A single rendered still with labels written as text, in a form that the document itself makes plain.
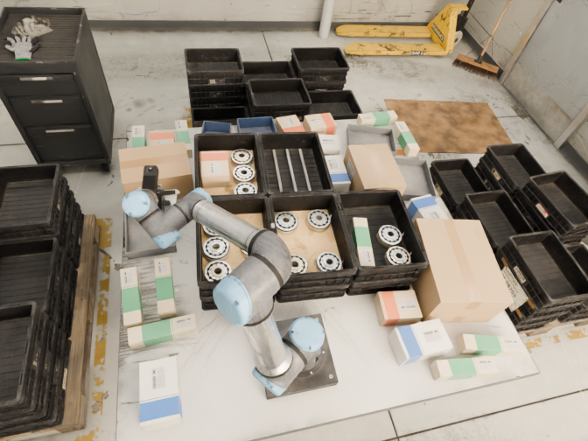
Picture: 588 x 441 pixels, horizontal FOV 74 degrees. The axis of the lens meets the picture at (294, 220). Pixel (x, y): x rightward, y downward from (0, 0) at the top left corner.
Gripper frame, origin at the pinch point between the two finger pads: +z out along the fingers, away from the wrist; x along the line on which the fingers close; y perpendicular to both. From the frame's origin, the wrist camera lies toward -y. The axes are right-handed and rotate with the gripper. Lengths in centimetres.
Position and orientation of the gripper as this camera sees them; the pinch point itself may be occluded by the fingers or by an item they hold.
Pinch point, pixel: (158, 190)
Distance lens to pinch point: 155.5
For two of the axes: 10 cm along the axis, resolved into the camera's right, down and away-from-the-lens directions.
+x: 9.9, -0.1, 1.4
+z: -1.4, -1.3, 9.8
